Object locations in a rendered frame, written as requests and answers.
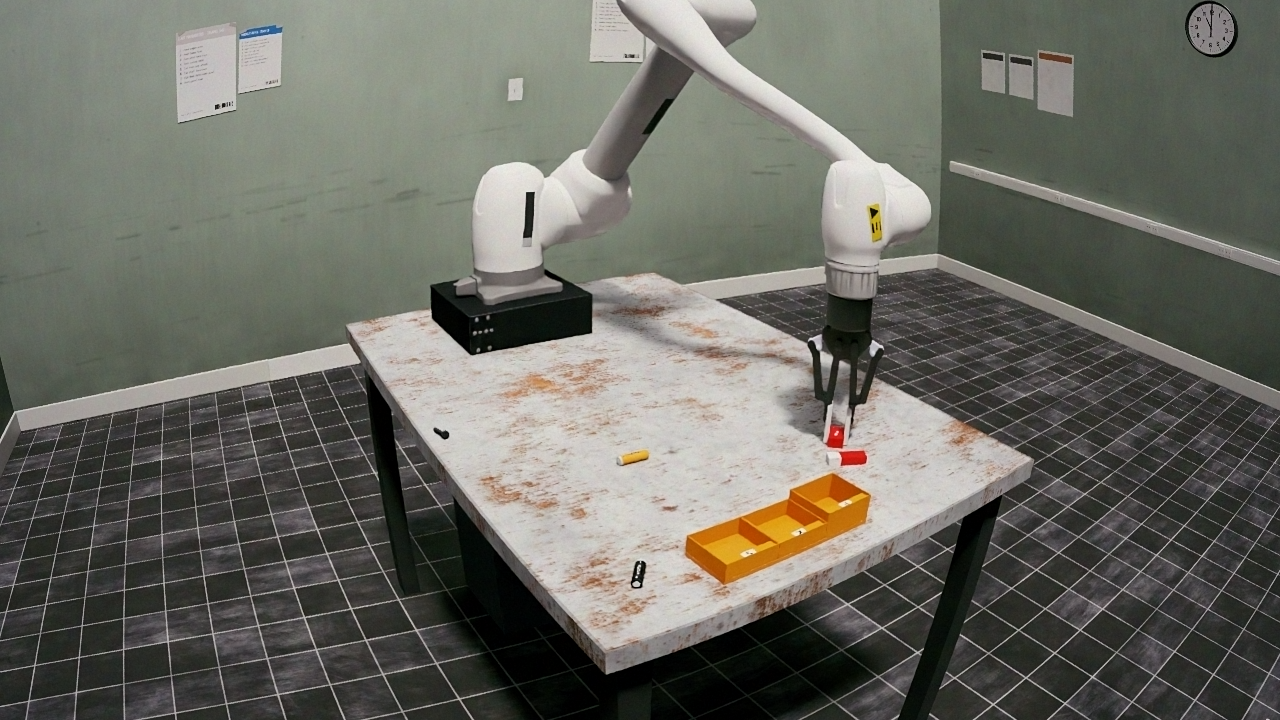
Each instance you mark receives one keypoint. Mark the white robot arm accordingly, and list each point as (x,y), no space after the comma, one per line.
(517,213)

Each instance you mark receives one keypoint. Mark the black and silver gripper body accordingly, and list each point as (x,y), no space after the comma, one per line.
(852,316)

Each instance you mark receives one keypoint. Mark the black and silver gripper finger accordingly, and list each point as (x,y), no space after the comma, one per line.
(815,345)
(876,352)

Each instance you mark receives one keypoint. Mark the black battery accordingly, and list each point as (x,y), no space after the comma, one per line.
(638,573)

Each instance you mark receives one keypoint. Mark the orange three-compartment tray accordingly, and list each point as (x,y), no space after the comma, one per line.
(781,530)

